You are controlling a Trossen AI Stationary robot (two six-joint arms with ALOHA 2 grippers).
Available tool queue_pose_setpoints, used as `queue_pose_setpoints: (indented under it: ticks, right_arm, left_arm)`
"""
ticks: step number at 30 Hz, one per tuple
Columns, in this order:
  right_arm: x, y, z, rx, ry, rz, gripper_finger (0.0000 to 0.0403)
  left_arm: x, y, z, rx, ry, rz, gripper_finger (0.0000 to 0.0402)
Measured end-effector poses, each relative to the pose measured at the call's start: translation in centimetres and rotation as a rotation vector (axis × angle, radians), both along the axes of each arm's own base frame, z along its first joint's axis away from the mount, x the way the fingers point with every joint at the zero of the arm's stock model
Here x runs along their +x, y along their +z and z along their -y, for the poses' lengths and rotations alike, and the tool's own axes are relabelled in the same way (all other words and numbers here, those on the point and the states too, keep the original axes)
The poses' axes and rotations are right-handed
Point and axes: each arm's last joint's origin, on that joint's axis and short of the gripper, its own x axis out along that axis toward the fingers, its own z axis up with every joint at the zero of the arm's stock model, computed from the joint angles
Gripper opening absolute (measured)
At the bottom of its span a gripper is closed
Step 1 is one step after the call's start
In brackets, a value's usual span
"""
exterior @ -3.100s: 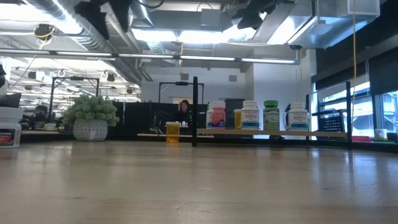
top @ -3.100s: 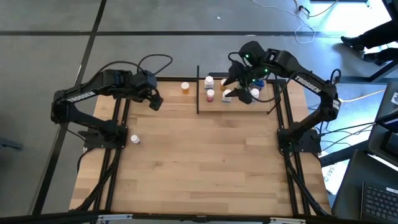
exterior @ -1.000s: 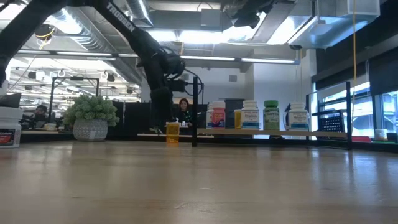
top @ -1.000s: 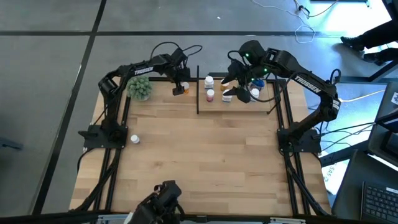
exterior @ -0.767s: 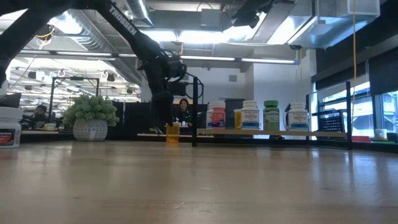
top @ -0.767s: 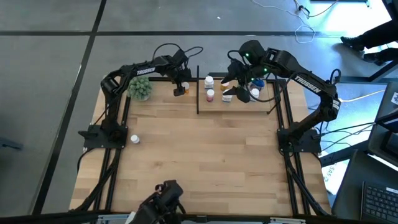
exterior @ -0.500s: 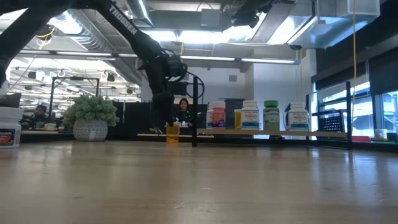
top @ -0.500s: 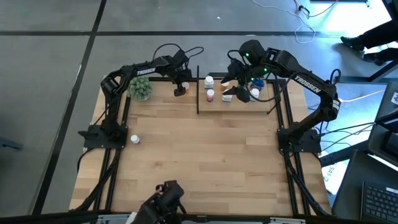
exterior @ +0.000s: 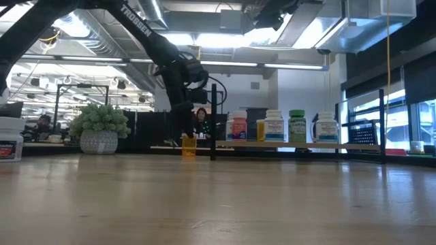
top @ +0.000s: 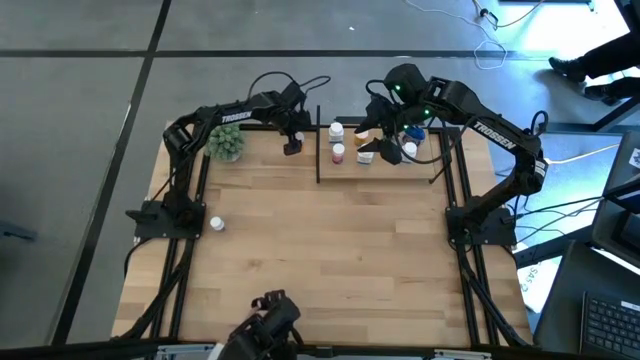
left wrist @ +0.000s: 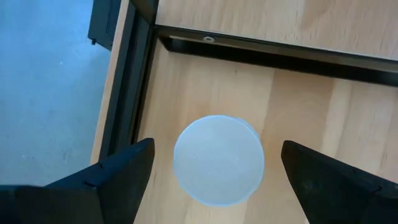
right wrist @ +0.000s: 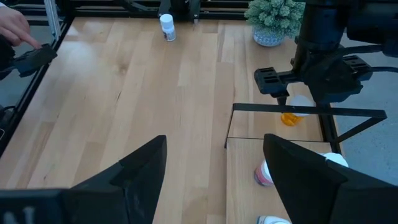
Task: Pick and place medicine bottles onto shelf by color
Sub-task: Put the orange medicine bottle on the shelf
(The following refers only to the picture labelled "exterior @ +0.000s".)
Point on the small amber pill bottle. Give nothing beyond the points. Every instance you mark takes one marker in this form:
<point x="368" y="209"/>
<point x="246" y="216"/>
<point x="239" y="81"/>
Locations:
<point x="189" y="148"/>

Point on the white bottle red black label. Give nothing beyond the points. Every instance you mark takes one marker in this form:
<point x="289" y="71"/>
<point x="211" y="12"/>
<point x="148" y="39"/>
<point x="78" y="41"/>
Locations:
<point x="10" y="136"/>

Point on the green bottle green cap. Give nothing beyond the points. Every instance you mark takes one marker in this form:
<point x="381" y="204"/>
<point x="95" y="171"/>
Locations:
<point x="297" y="129"/>

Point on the long tube light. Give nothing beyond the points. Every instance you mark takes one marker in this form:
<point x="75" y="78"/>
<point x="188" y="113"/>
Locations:
<point x="231" y="63"/>

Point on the dark monitor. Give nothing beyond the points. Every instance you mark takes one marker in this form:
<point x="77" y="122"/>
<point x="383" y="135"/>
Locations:
<point x="12" y="110"/>

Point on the black mesh basket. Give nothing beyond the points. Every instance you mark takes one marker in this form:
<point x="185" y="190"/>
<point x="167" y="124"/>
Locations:
<point x="361" y="136"/>

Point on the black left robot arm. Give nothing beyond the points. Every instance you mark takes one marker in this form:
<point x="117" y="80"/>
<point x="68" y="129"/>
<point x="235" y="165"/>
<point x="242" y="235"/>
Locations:
<point x="143" y="29"/>

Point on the black ceiling dome device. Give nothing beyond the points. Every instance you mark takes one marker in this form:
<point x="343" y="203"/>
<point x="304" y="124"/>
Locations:
<point x="49" y="34"/>

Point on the potted green succulent plant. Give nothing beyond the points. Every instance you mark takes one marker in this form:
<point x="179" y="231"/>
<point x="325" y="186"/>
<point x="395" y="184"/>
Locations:
<point x="98" y="129"/>

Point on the black background box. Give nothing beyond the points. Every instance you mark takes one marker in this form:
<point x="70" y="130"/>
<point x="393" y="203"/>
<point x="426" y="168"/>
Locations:
<point x="253" y="115"/>

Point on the person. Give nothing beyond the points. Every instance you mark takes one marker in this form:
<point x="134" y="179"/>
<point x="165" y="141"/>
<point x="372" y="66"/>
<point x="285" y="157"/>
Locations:
<point x="202" y="117"/>
<point x="44" y="119"/>

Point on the red flat object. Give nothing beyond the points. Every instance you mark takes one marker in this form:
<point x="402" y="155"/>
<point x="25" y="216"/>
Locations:
<point x="396" y="152"/>

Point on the background wooden table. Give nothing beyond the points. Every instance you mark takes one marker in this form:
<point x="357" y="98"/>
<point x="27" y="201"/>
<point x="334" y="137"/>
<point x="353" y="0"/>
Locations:
<point x="167" y="148"/>

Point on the wooden shelf black metal frame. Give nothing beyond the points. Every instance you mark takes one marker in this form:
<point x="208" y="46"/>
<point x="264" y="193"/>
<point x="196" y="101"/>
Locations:
<point x="306" y="145"/>

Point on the pink bottle white cap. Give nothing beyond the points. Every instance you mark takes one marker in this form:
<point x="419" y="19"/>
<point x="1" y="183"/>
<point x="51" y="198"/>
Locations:
<point x="239" y="127"/>

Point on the black background rig frame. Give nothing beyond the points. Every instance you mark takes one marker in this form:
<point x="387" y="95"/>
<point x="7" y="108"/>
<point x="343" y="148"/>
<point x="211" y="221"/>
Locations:
<point x="83" y="85"/>

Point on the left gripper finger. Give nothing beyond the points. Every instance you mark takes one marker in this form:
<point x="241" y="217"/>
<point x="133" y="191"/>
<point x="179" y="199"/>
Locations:
<point x="184" y="119"/>

